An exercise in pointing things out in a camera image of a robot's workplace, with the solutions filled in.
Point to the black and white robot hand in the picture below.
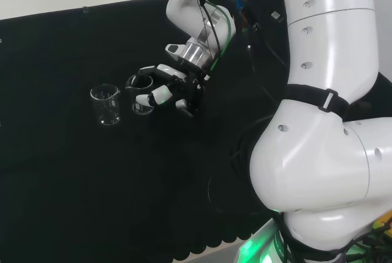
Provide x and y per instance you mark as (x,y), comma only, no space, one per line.
(190,91)

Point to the clear glass beaker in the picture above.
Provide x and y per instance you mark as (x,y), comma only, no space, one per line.
(141,109)
(105,112)

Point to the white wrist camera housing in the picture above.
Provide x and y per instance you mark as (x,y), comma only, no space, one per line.
(174,50)

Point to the black bench cloth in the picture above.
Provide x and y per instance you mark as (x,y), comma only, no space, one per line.
(76,168)

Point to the yellow stop button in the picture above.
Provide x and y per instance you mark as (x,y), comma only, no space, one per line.
(386,218)

